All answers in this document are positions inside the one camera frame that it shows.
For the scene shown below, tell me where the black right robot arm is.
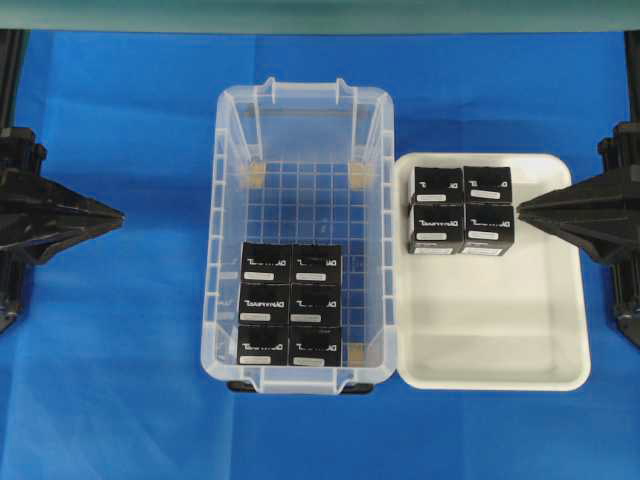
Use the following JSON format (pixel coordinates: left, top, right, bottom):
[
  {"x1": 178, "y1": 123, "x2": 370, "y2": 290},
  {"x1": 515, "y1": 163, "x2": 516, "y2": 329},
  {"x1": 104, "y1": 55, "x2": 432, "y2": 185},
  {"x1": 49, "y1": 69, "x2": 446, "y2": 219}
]
[{"x1": 517, "y1": 30, "x2": 639, "y2": 346}]

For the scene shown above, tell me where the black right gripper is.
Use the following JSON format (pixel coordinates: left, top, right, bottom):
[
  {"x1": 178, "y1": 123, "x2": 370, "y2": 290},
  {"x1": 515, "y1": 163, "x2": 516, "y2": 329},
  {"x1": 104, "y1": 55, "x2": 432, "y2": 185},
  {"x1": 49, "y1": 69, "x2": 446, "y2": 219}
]
[{"x1": 517, "y1": 122, "x2": 639, "y2": 265}]

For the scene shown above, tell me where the black box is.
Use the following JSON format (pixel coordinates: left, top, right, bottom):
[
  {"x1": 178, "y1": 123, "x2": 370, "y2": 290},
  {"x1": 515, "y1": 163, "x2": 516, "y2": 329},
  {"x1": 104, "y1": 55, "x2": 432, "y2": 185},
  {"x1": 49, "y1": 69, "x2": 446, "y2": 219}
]
[
  {"x1": 241, "y1": 242, "x2": 292, "y2": 284},
  {"x1": 462, "y1": 166, "x2": 513, "y2": 205},
  {"x1": 288, "y1": 326, "x2": 342, "y2": 367},
  {"x1": 460, "y1": 203, "x2": 515, "y2": 257},
  {"x1": 408, "y1": 204, "x2": 464, "y2": 255},
  {"x1": 237, "y1": 325, "x2": 289, "y2": 366},
  {"x1": 291, "y1": 244, "x2": 342, "y2": 285},
  {"x1": 289, "y1": 283, "x2": 342, "y2": 328},
  {"x1": 408, "y1": 167, "x2": 464, "y2": 205},
  {"x1": 238, "y1": 283, "x2": 290, "y2": 325}
]

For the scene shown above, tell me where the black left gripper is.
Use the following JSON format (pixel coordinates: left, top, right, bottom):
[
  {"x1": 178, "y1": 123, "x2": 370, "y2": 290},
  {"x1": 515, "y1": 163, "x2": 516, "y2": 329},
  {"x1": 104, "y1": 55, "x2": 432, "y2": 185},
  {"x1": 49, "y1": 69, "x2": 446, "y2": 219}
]
[{"x1": 1, "y1": 127, "x2": 125, "y2": 263}]

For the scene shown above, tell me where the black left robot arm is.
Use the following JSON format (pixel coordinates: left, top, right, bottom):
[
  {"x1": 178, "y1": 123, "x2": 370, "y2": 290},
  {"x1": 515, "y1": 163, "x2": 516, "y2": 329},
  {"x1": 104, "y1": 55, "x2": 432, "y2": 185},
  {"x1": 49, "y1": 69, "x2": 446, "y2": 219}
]
[{"x1": 1, "y1": 29, "x2": 125, "y2": 331}]

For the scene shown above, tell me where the clear plastic storage case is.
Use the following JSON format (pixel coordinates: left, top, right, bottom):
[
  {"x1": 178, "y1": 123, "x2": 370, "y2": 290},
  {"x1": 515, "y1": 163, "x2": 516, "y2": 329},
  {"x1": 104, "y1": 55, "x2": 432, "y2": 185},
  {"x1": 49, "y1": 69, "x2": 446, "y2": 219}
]
[{"x1": 200, "y1": 78, "x2": 397, "y2": 389}]

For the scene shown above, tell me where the black case locking handle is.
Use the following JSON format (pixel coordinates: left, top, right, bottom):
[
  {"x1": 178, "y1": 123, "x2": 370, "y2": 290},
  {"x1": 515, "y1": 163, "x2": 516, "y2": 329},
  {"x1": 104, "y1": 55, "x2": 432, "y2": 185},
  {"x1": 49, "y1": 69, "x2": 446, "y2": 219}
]
[{"x1": 226, "y1": 381, "x2": 374, "y2": 395}]

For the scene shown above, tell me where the white plastic tray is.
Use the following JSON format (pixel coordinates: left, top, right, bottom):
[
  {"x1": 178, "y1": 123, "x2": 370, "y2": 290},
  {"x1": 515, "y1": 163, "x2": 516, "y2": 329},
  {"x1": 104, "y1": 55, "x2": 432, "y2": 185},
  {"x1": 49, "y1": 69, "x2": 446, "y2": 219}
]
[{"x1": 391, "y1": 153, "x2": 591, "y2": 391}]

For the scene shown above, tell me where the black box on tray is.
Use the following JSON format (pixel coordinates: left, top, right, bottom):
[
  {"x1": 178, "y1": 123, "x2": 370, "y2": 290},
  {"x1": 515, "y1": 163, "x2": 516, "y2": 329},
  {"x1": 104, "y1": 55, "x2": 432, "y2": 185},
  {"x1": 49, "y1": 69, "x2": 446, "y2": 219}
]
[
  {"x1": 460, "y1": 203, "x2": 515, "y2": 257},
  {"x1": 408, "y1": 167, "x2": 464, "y2": 205},
  {"x1": 462, "y1": 166, "x2": 513, "y2": 205},
  {"x1": 408, "y1": 204, "x2": 464, "y2": 255}
]

